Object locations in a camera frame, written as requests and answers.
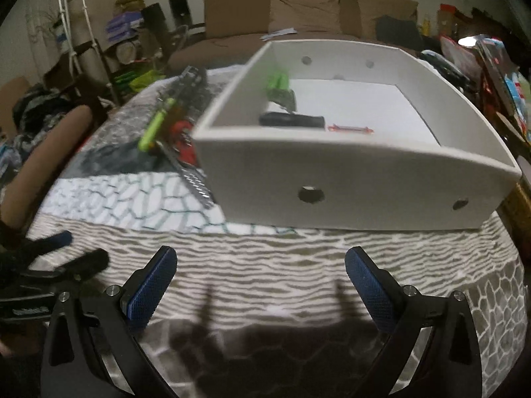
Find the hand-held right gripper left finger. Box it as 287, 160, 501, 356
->
39, 245, 179, 398

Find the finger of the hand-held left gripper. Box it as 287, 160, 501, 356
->
21, 231, 74, 258
53, 249, 110, 283

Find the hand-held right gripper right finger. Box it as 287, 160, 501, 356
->
344, 246, 484, 398

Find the white box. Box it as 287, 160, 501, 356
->
193, 38, 521, 233

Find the black T-handle wrench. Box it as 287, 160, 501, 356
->
259, 112, 325, 130

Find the green plastic bit holder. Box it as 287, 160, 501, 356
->
265, 72, 296, 110

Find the red plastic bit holder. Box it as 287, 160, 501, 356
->
166, 119, 200, 166

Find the green screwdriver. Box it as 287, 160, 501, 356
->
138, 97, 177, 152

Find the wicker basket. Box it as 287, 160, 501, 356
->
500, 182, 531, 249

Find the round white disc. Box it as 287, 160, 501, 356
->
116, 41, 137, 63

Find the cluttered storage shelf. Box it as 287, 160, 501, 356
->
100, 4, 167, 96

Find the potted plant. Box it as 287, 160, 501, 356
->
25, 8, 63, 38

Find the stack of blue boxes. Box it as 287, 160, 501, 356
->
106, 12, 137, 36

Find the black white handheld device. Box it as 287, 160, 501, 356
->
421, 50, 469, 92

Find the white metal stand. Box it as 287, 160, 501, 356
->
52, 0, 109, 104

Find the pile of colourful packages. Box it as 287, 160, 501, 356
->
440, 35, 531, 142

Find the brown sofa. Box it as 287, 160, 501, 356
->
168, 0, 419, 71

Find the black speaker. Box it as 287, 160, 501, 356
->
169, 0, 187, 26
143, 3, 167, 30

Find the dark grey cushion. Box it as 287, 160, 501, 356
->
375, 14, 417, 44

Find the white paper sheet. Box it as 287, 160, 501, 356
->
261, 28, 298, 42

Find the red topped box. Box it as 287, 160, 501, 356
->
437, 4, 457, 36

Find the light brown sofa cushion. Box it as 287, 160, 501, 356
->
354, 0, 417, 38
269, 0, 353, 34

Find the metal socket rail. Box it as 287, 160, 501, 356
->
160, 141, 216, 210

